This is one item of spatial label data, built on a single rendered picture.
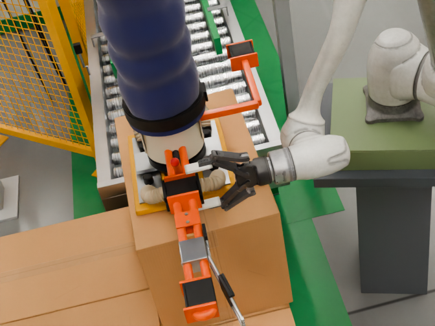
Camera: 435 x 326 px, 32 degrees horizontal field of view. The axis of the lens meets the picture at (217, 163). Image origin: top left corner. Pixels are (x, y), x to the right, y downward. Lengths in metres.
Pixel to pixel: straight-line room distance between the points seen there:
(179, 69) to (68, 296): 0.96
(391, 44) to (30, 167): 2.21
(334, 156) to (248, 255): 0.40
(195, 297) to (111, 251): 0.96
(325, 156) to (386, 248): 0.95
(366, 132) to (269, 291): 0.58
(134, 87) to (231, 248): 0.52
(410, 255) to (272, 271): 0.79
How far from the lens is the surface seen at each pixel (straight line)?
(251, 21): 4.58
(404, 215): 2.68
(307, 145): 1.93
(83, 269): 2.58
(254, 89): 2.20
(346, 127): 2.42
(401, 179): 2.38
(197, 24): 3.59
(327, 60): 1.94
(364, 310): 2.97
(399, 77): 2.31
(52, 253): 2.67
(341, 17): 1.87
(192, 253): 1.77
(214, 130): 2.27
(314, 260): 3.13
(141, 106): 1.95
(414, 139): 2.38
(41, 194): 3.76
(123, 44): 1.84
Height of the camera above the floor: 2.41
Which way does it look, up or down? 42 degrees down
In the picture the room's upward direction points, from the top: 12 degrees counter-clockwise
